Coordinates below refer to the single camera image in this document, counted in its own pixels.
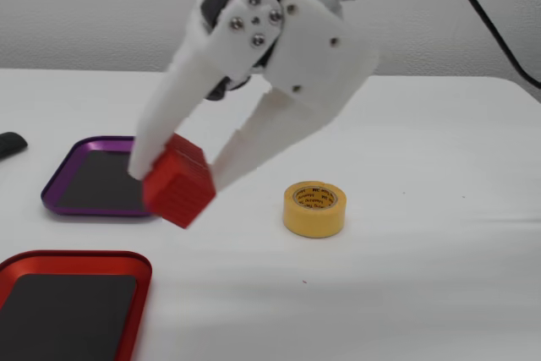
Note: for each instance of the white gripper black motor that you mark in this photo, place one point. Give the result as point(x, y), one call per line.
point(314, 61)

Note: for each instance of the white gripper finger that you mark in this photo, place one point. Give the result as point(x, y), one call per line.
point(177, 99)

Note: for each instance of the red studded block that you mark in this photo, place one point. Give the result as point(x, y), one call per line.
point(181, 185)

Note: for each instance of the yellow tape roll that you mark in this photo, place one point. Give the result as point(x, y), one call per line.
point(315, 217)

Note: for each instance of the purple metal tray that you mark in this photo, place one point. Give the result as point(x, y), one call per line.
point(93, 183)

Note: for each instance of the black rounded object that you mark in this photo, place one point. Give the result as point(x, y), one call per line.
point(10, 143)

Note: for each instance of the red metal tray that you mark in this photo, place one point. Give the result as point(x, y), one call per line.
point(67, 314)

